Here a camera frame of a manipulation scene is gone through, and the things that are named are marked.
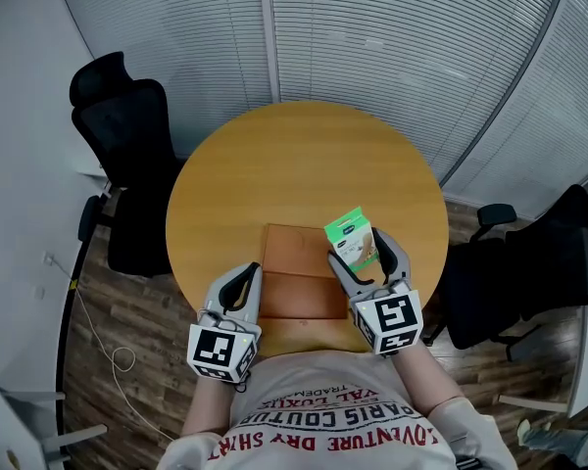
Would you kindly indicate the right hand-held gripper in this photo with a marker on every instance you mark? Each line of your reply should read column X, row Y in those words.
column 392, row 318

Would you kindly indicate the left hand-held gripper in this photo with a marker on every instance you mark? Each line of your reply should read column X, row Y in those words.
column 218, row 350

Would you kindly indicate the small green white package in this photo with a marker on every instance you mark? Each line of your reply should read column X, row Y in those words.
column 349, row 235

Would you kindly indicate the brown container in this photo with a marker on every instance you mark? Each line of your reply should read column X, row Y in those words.
column 294, row 272

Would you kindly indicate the person's left forearm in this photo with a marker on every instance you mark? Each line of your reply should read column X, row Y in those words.
column 208, row 409

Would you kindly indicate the person's right forearm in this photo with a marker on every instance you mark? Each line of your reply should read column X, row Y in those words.
column 424, row 380

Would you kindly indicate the person's beige printed shirt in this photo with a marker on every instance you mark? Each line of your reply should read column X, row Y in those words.
column 333, row 409

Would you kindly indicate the black office chair with headrest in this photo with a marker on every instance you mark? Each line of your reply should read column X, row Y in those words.
column 127, row 164

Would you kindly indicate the white window blinds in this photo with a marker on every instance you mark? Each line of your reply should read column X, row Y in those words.
column 176, row 42
column 553, row 115
column 397, row 57

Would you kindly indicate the person's leg in jeans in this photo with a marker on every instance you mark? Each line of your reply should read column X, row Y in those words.
column 563, row 438

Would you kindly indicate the white shelf unit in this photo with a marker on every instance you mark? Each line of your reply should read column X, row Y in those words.
column 14, row 429

